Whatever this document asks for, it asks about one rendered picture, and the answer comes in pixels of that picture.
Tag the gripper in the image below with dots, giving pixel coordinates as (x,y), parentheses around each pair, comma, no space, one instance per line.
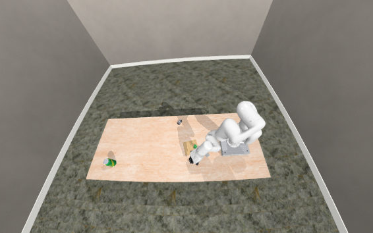
(194,157)

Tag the tan square mat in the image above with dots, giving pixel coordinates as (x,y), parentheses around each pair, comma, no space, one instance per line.
(189,146)

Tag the green drink can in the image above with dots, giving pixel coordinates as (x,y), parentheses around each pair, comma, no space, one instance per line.
(109,162)

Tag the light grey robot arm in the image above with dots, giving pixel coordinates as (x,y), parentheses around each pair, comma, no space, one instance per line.
(232,132)

